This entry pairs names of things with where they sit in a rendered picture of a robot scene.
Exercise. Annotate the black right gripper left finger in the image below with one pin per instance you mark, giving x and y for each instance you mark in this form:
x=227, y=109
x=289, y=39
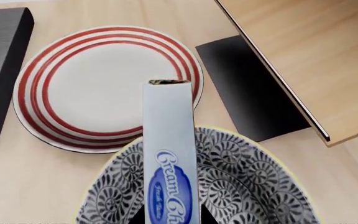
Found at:
x=139, y=215

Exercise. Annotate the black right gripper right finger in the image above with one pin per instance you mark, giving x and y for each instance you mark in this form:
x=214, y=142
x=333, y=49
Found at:
x=206, y=215

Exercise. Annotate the white cream cheese box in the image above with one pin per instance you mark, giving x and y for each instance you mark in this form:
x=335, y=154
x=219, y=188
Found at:
x=170, y=140

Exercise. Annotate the black patterned white bowl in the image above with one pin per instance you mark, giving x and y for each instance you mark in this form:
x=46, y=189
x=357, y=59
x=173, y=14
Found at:
x=244, y=177

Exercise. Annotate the red striped white plate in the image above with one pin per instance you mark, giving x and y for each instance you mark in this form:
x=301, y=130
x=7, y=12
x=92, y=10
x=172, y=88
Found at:
x=98, y=93

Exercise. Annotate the light wooden cabinet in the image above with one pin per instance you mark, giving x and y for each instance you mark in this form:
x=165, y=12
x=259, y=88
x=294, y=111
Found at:
x=306, y=58

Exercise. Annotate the black slate block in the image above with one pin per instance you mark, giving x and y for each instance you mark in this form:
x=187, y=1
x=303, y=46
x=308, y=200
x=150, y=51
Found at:
x=2, y=70

